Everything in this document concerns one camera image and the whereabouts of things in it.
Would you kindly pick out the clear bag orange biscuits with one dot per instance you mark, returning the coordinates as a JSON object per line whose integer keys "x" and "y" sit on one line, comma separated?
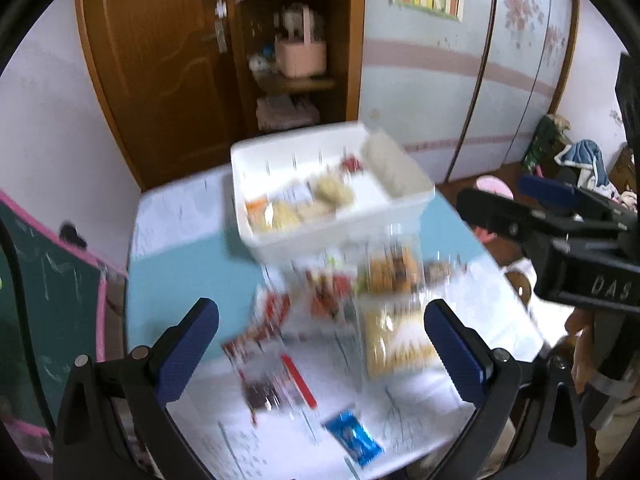
{"x": 394, "y": 267}

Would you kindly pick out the pink basket with handle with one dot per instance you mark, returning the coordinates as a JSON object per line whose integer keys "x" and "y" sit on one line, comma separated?
{"x": 301, "y": 50}

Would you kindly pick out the brown wooden door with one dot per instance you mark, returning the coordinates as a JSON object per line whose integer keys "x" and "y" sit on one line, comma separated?
{"x": 164, "y": 75}

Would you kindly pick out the red stick packet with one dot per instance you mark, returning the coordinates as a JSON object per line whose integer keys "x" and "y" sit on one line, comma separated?
{"x": 299, "y": 382}

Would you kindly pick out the pink plastic stool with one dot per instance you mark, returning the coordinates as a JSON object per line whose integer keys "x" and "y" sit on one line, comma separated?
{"x": 493, "y": 185}

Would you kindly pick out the person's hand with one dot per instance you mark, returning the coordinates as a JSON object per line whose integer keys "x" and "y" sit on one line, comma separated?
{"x": 580, "y": 325}

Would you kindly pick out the wooden shelf unit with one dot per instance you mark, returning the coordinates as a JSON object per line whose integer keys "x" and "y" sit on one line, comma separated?
{"x": 254, "y": 27}

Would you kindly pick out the dark nut snack packet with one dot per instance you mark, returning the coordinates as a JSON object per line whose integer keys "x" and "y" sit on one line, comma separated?
{"x": 438, "y": 272}

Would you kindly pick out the dark brown snack packet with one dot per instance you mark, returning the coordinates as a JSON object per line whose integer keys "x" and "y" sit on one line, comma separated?
{"x": 264, "y": 393}

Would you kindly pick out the green chalkboard pink frame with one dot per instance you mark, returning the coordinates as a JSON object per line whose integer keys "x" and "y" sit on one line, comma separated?
{"x": 57, "y": 301}

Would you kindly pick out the blue white cloth pile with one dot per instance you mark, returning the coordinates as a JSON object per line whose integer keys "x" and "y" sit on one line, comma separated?
{"x": 586, "y": 157}

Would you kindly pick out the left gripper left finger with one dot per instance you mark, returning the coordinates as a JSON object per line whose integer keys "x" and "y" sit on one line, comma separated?
{"x": 90, "y": 441}

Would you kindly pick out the white plastic storage bin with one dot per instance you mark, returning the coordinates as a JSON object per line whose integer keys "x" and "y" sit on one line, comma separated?
{"x": 291, "y": 198}

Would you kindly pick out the blue snack packet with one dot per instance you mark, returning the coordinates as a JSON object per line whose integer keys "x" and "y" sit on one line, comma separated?
{"x": 355, "y": 440}

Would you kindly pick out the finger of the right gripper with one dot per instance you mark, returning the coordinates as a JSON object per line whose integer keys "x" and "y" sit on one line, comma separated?
{"x": 567, "y": 200}
{"x": 531, "y": 229}

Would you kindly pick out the small red snack packet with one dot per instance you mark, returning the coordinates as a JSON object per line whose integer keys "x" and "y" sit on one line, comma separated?
{"x": 350, "y": 164}

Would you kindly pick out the red white cookies packet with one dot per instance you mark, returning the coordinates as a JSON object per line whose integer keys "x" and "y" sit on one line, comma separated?
{"x": 270, "y": 311}

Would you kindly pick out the folded pink towels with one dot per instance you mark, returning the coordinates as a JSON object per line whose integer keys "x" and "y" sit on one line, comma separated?
{"x": 280, "y": 113}

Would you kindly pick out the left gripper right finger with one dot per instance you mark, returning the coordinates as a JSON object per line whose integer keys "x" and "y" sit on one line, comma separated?
{"x": 539, "y": 398}

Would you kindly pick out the yellow cake packet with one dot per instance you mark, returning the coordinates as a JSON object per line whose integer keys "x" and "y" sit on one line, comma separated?
{"x": 395, "y": 341}

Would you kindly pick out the sweet potato snack bag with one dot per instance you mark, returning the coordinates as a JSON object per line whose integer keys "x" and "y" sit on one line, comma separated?
{"x": 329, "y": 291}

